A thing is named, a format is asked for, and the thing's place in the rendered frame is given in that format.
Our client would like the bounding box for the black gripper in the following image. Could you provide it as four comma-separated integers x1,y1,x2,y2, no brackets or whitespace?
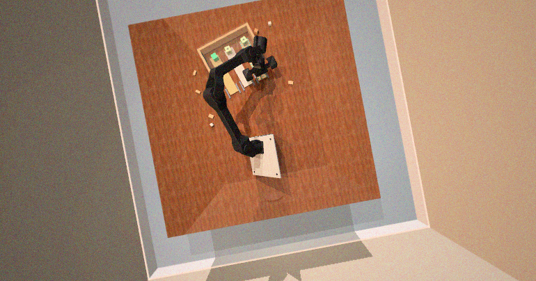
242,56,278,81

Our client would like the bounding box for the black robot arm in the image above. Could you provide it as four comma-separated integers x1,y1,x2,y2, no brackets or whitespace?
203,35,267,158

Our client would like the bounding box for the tan polka-dot strip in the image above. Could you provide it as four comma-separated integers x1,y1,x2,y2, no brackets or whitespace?
250,63,267,81

